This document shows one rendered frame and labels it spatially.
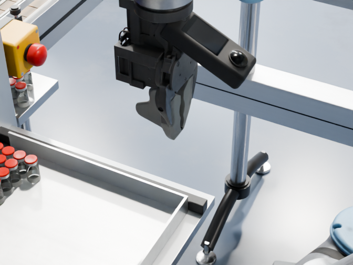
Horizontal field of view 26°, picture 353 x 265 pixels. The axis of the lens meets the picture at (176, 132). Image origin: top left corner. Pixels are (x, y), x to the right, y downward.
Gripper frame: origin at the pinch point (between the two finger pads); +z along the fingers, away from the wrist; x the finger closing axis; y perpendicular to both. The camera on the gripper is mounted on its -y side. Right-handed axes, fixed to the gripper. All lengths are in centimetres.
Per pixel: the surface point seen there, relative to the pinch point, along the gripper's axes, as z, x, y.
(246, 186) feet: 96, -87, 21
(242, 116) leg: 69, -86, 23
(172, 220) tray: 18.5, -0.7, 1.3
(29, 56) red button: 9.4, -16.0, 36.8
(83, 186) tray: 21.4, -3.1, 18.8
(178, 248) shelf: 21.6, 1.4, -0.8
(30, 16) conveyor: 17, -36, 52
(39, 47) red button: 8.3, -17.8, 36.0
